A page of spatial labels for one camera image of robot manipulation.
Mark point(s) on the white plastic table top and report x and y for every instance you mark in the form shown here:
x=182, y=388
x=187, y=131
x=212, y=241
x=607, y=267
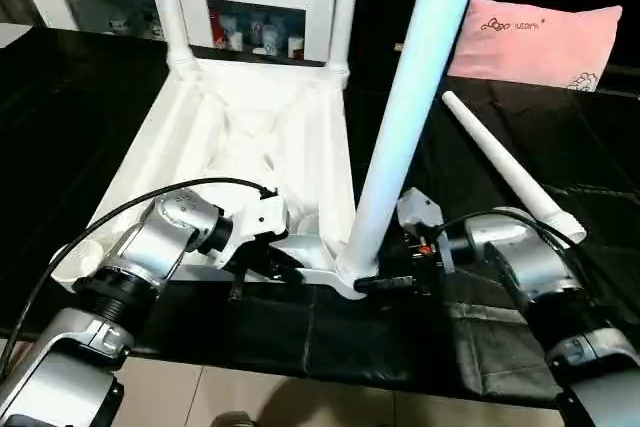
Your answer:
x=250, y=137

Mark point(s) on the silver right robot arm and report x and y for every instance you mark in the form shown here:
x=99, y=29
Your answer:
x=530, y=267

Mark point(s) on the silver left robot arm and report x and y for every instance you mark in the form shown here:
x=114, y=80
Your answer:
x=150, y=242

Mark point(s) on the dark robot foot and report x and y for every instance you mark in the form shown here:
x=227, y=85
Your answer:
x=232, y=420

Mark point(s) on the pink pillow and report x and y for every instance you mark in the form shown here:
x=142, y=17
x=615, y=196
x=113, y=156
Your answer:
x=540, y=45

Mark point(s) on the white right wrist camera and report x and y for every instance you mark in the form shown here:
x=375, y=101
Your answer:
x=420, y=209

